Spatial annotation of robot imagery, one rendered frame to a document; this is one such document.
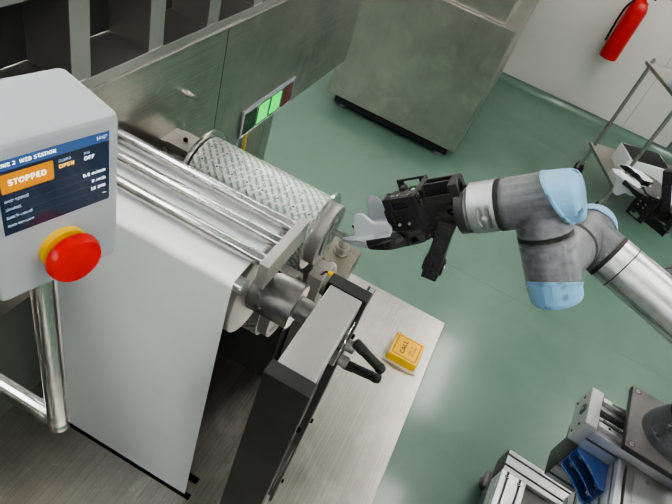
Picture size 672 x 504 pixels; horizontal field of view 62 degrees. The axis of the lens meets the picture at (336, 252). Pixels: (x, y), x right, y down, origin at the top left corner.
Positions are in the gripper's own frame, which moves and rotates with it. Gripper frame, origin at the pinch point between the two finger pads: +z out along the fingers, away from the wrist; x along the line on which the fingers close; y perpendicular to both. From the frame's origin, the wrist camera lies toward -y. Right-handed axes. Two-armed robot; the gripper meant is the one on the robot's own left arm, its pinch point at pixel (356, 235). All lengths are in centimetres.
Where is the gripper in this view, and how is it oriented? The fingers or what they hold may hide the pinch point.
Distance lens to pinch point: 93.5
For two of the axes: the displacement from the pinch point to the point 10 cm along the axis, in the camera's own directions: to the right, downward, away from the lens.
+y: -3.5, -8.3, -4.2
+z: -8.5, 0.9, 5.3
